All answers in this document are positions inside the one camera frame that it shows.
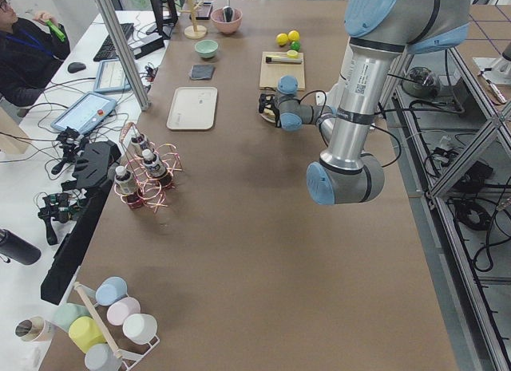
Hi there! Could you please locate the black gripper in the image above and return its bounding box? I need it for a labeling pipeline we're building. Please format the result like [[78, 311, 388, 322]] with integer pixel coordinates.
[[271, 101, 280, 128]]

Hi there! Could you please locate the white round plate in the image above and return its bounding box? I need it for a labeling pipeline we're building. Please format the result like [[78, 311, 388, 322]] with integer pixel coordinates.
[[259, 111, 275, 124]]

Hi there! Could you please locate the bread slice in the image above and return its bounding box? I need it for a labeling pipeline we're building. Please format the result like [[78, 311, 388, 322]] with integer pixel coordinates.
[[263, 108, 275, 118]]

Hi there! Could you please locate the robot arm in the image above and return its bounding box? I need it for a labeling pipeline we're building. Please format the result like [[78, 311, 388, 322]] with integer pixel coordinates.
[[273, 0, 471, 205]]

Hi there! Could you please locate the cream rabbit tray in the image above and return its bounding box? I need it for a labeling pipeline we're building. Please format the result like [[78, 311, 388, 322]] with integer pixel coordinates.
[[166, 87, 218, 131]]

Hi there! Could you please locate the wooden cutting board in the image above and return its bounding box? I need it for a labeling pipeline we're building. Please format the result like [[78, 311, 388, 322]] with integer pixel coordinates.
[[259, 51, 306, 91]]

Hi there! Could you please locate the steel muddler black tip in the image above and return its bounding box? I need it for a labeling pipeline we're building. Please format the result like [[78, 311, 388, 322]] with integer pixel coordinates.
[[264, 56, 303, 65]]

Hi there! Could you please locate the half lemon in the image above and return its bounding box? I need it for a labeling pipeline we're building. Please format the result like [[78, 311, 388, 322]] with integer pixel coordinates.
[[287, 49, 299, 59]]

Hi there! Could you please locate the green lime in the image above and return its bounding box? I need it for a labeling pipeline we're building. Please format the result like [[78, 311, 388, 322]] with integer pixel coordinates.
[[290, 41, 301, 51]]

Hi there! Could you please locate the whole lemon upper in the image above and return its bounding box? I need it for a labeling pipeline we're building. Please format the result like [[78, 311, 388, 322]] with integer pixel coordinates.
[[287, 30, 300, 42]]

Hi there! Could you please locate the grey folded cloth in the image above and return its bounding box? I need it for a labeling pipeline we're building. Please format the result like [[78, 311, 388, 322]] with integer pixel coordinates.
[[189, 65, 215, 81]]

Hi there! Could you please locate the mint green bowl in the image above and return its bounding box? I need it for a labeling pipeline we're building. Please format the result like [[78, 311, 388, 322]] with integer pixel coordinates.
[[194, 39, 219, 60]]

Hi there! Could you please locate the pink bowl with ice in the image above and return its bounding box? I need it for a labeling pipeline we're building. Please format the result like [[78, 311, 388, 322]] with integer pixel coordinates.
[[211, 7, 243, 34]]

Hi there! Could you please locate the metal ice scoop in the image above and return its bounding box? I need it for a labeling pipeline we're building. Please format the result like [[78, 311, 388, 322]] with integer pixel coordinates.
[[222, 6, 235, 22]]

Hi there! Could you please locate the wooden mug tree stand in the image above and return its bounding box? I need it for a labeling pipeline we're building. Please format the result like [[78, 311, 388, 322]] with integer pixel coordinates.
[[178, 0, 208, 40]]

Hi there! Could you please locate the tea bottle front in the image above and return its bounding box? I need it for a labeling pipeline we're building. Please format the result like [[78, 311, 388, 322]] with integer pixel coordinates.
[[142, 148, 172, 187]]

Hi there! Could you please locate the tea bottle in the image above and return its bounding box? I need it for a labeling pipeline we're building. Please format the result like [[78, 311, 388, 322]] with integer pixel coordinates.
[[130, 134, 152, 157], [142, 148, 172, 187], [114, 165, 143, 209]]

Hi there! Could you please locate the tea bottle right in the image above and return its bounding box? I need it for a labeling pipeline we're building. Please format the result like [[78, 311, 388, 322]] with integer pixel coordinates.
[[130, 134, 152, 157]]

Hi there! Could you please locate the tea bottle left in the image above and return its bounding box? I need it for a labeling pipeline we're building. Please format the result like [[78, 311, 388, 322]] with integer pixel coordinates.
[[114, 165, 143, 209]]

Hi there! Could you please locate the blue teach pendant far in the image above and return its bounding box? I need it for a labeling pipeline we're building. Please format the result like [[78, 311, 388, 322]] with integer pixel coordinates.
[[93, 59, 131, 94]]

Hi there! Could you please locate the blue teach pendant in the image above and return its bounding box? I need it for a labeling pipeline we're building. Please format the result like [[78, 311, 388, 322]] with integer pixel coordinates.
[[50, 92, 117, 135], [93, 59, 131, 94]]

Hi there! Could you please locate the black keyboard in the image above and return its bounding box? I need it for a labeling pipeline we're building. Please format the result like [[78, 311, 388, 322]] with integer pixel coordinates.
[[93, 22, 134, 62]]

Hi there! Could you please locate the black long bar device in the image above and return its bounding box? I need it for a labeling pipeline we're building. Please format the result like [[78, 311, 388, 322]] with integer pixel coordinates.
[[40, 140, 121, 306]]

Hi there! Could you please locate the blue teach pendant near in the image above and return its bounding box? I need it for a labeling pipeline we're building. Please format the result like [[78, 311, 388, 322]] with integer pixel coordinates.
[[50, 92, 117, 135]]

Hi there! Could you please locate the black computer mouse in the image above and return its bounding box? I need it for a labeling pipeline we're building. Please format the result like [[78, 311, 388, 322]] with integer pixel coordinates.
[[67, 61, 86, 73]]

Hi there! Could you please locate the blue cup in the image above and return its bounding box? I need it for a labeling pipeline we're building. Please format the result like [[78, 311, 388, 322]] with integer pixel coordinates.
[[95, 276, 128, 306]]

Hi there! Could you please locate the pink cup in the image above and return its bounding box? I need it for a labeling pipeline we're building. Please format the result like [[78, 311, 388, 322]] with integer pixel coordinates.
[[106, 296, 141, 326]]

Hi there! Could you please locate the white cup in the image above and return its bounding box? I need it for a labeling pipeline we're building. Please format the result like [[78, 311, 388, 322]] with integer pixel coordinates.
[[122, 313, 157, 345]]

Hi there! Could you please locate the seated person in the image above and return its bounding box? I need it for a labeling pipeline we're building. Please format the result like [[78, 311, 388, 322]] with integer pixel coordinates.
[[1, 0, 70, 107]]

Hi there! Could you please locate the white cup rack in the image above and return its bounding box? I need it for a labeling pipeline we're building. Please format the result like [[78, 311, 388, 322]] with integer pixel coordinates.
[[73, 282, 160, 370]]

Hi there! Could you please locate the yellow cup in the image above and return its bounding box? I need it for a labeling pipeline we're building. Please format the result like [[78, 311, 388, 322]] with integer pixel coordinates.
[[68, 316, 106, 353]]

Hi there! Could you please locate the green cup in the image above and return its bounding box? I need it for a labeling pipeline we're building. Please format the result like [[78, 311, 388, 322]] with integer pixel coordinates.
[[52, 302, 90, 333]]

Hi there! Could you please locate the black water bottle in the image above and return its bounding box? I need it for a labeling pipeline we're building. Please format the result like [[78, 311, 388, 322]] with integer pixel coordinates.
[[1, 229, 42, 265]]

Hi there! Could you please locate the grey cup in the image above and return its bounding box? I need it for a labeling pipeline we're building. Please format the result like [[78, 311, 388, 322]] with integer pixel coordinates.
[[85, 343, 122, 371]]

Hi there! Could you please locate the paper cup with metal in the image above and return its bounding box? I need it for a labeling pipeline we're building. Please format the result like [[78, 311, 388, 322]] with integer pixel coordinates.
[[14, 316, 54, 342]]

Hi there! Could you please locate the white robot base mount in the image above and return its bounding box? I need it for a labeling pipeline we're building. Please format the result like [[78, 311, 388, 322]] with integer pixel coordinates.
[[315, 44, 353, 113]]

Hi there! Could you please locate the copper wire bottle rack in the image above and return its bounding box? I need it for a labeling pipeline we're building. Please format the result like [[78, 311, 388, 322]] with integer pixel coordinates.
[[113, 121, 183, 211]]

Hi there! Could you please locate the aluminium frame post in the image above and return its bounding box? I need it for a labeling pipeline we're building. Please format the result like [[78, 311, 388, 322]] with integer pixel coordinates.
[[94, 0, 150, 111]]

